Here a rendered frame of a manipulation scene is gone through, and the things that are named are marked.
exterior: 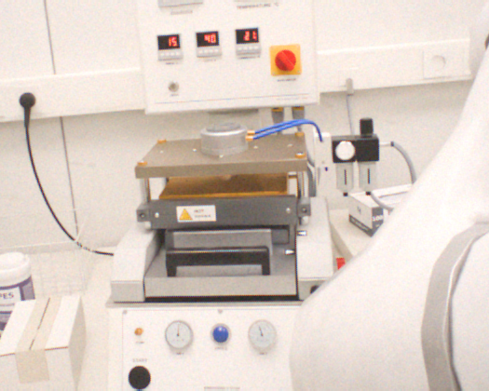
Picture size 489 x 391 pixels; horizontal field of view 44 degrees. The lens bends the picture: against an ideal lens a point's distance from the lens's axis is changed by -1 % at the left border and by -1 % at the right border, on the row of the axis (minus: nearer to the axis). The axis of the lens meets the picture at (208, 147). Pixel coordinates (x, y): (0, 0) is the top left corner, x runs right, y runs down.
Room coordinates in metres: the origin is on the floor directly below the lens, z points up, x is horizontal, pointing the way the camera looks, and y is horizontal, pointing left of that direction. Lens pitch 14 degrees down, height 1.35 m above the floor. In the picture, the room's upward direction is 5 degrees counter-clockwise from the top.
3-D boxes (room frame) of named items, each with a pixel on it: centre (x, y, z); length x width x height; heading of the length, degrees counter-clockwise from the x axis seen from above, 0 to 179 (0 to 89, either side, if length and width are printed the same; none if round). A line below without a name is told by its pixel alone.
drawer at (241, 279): (0.95, -0.02, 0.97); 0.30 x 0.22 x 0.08; 171
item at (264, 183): (1.00, -0.03, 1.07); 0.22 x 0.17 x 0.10; 81
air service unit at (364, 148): (1.09, -0.27, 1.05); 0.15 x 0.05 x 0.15; 81
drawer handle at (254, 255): (0.82, 0.00, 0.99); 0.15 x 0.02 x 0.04; 81
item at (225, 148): (1.03, -0.05, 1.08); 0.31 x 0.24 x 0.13; 81
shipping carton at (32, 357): (0.96, 0.32, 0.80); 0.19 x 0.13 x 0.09; 1
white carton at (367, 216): (1.38, -0.45, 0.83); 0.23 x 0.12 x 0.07; 102
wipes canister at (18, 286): (1.12, 0.42, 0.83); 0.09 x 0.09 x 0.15
